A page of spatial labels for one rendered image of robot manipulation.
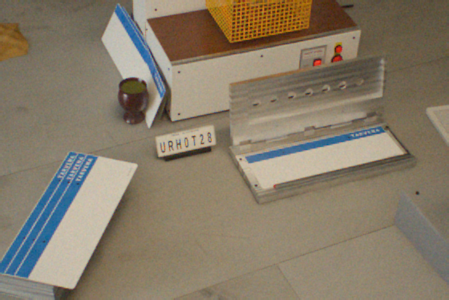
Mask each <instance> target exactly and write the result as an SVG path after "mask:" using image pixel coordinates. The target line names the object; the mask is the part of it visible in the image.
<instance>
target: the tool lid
mask: <svg viewBox="0 0 449 300"><path fill-rule="evenodd" d="M387 59H388V54H387V53H386V52H385V51H384V52H380V53H377V54H372V55H367V56H362V57H358V58H352V59H345V60H342V61H337V62H334V63H327V64H324V65H316V66H312V67H306V68H302V69H298V70H295V71H285V72H281V73H277V74H274V75H267V76H264V77H260V78H253V79H246V80H243V81H239V82H235V83H229V120H230V140H231V145H232V146H236V145H239V142H241V141H244V140H250V141H251V142H254V141H258V140H266V141H265V142H266V143H269V142H273V141H275V140H285V139H287V135H289V134H292V133H296V132H301V131H305V128H307V127H309V126H314V127H315V128H320V127H323V126H327V125H330V124H331V129H332V128H338V127H341V126H344V125H347V124H352V120H355V119H358V118H365V117H367V113H370V112H376V113H377V114H381V113H384V103H385V91H386V70H387ZM359 78H362V81H361V82H360V84H356V80H357V79H359ZM342 81H345V82H346V85H345V86H344V87H339V84H340V83H341V82H342ZM325 85H329V88H328V90H327V91H322V88H323V87H324V86H325ZM308 88H311V89H312V92H311V93H310V94H308V95H306V94H305V91H306V90H307V89H308ZM291 92H294V97H293V98H291V99H288V94H289V93H291ZM273 96H276V97H277V99H276V101H275V102H274V103H271V102H270V99H271V98H272V97H273ZM255 99H259V100H260V104H258V105H257V106H253V102H254V100H255Z"/></svg>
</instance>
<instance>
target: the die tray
mask: <svg viewBox="0 0 449 300"><path fill-rule="evenodd" d="M426 114H427V115H428V116H429V119H430V121H431V122H432V123H433V124H434V126H435V128H436V130H437V131H438V133H439V134H440V135H441V137H442V138H443V140H444V142H445V143H446V144H447V146H448V147H449V105H444V106H438V107H429V108H428V109H427V110H426Z"/></svg>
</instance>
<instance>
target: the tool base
mask: <svg viewBox="0 0 449 300"><path fill-rule="evenodd" d="M380 116H382V113H381V114H375V113H374V112H370V113H367V117H365V118H358V119H355V120H352V124H347V125H344V126H341V127H338V128H332V129H331V124H330V125H327V126H323V127H320V128H313V127H312V126H309V127H307V128H305V131H301V132H296V133H292V134H289V135H287V139H285V140H275V141H273V142H269V143H266V142H265V141H266V140H258V141H254V142H249V140H244V141H241V142H239V145H236V146H229V154H230V156H231V157H232V158H233V161H234V162H235V164H236V166H237V167H238V168H239V171H240V172H241V175H242V176H243V177H244V180H245V181H246V183H247V184H248V186H249V188H250V190H251V191H252V193H253V195H254V196H255V198H256V200H257V201H258V203H259V204H261V203H265V202H267V201H275V200H278V199H281V198H285V197H292V196H296V195H298V194H302V193H307V192H312V191H316V190H319V189H323V188H327V187H333V186H335V185H339V184H344V183H347V182H353V181H356V180H361V179H364V178H367V177H373V176H378V175H382V174H385V173H388V172H396V171H399V170H402V169H405V168H410V167H415V165H416V161H417V160H416V159H415V157H414V156H412V155H410V156H409V157H407V158H403V159H401V160H395V161H388V162H386V163H382V164H377V165H374V166H368V167H365V168H360V169H356V170H353V171H350V172H342V173H339V174H335V175H332V176H324V177H322V178H317V179H315V180H310V181H304V182H301V183H297V184H292V185H290V186H284V187H280V188H277V189H275V188H274V187H271V188H268V189H263V188H262V187H261V186H260V182H259V181H258V180H257V178H256V177H255V176H254V173H253V171H252V170H251V168H250V167H249V165H248V163H247V161H246V160H245V158H244V157H245V156H251V155H254V154H258V153H260V152H266V151H269V150H275V149H279V148H285V147H288V146H291V145H297V144H303V143H306V142H310V141H312V140H322V139H325V138H328V137H331V136H337V135H340V134H346V133H350V132H356V131H359V130H362V129H365V128H375V127H377V126H382V128H383V129H384V130H385V131H386V133H388V129H390V128H389V127H388V128H386V126H388V125H387V124H386V122H385V121H383V120H382V117H380ZM390 130H391V129H390ZM391 131H392V130H391ZM393 134H394V133H393ZM408 152H409V151H408ZM409 153H410V152H409ZM410 154H411V153H410ZM239 158H241V159H242V160H239ZM255 184H257V185H258V186H257V187H256V186H254V185H255Z"/></svg>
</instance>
